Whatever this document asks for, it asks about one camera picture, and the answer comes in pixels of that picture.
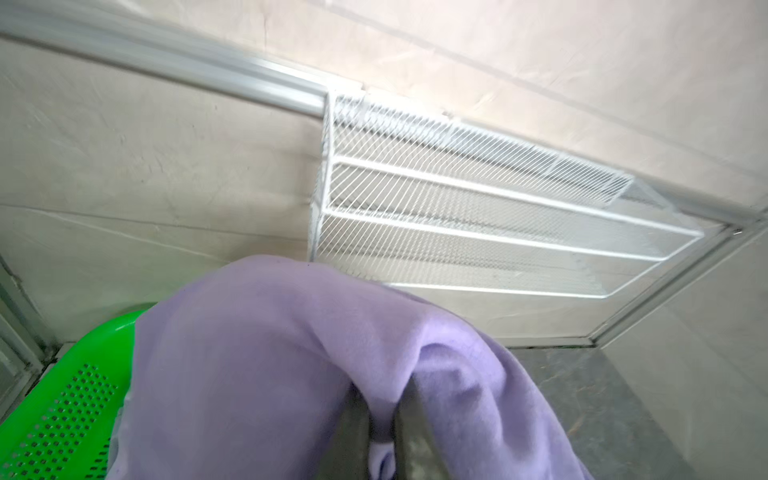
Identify green plastic laundry basket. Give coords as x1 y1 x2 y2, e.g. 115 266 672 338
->
1 311 143 479

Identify white wire wall basket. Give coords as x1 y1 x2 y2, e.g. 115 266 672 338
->
308 92 703 299

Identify purple t-shirt with print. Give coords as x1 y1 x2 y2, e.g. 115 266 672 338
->
108 256 589 479

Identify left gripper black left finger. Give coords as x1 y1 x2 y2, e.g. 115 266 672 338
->
317 385 370 480

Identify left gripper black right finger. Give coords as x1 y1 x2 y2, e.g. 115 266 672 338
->
394 380 450 480

